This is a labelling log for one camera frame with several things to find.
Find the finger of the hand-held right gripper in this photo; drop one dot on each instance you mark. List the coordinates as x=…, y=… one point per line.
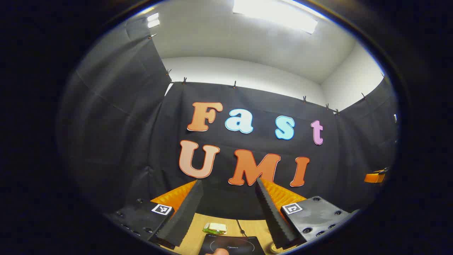
x=373, y=177

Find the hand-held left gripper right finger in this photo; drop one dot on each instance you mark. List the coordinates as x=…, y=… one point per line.
x=274, y=219

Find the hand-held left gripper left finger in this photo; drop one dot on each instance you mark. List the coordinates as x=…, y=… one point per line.
x=184, y=216

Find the black induction cooktop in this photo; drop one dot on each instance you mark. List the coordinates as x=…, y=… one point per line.
x=244, y=244

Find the white bread sandwich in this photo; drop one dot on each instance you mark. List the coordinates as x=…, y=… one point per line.
x=214, y=228

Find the black backdrop cloth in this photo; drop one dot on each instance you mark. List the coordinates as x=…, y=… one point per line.
x=124, y=141

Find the row of small cloth clips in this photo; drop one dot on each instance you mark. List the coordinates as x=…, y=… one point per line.
x=184, y=81

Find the large ceiling light panel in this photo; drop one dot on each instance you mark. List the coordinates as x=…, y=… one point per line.
x=276, y=14

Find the small ceiling light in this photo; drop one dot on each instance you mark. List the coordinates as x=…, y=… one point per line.
x=153, y=21

